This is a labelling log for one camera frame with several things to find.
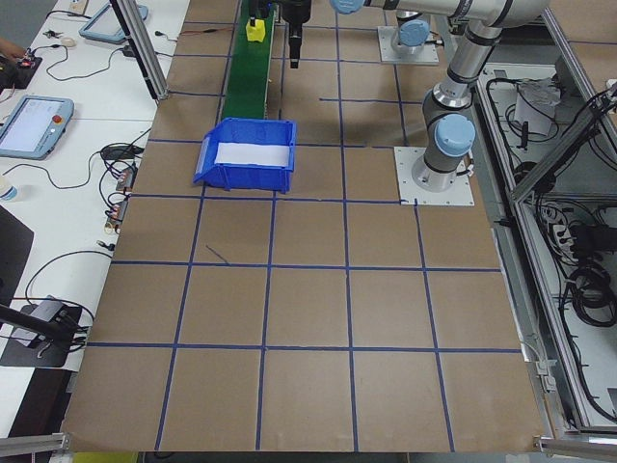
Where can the blue plastic storage bin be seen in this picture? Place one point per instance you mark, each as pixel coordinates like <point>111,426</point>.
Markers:
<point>250,179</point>

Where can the small white oval object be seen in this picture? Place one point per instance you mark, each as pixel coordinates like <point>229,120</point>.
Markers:
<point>69,42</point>

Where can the black board with lights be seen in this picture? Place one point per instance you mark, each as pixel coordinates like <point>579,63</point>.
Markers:
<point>19,72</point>

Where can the white power strip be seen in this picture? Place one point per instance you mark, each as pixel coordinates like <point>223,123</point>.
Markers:
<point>559,229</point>

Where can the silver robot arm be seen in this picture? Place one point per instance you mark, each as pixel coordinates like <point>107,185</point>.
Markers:
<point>412,31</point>
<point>463,62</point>

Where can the black camera stand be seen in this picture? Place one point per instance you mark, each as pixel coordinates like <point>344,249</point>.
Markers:
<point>38,345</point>

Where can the grey teach pendant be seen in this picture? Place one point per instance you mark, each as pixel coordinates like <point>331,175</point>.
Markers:
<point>108,24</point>
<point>29,125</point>

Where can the bystander bare hand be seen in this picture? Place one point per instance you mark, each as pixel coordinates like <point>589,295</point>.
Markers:
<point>9,48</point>

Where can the yellow foam block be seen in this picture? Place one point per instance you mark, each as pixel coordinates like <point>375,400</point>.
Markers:
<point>255,33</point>

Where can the white desk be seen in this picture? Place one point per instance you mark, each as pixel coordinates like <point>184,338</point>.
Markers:
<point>72,193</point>

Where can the green conveyor belt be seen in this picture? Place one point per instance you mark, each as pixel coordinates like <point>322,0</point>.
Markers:
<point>248,82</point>

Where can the metal V-shaped frame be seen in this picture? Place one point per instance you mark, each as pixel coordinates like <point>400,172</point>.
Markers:
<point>554,154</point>

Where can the aluminium upright post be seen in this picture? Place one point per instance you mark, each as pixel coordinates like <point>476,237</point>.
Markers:
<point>142,48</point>

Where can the black flat panel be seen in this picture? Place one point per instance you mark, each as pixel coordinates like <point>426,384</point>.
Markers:
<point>14,255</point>

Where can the black power adapter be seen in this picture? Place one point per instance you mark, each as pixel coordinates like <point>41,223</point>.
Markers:
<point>131,52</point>
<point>120,153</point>

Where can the small grey box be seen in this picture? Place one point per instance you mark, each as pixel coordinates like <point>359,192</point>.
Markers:
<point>45,310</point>

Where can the white box in frame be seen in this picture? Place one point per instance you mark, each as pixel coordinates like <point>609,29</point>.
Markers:
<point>537,108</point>

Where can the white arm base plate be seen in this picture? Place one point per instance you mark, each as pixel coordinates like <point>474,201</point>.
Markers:
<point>385,48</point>
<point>410,193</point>

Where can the small circuit board hub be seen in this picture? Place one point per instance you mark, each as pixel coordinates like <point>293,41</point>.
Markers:
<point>126,179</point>
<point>115,215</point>

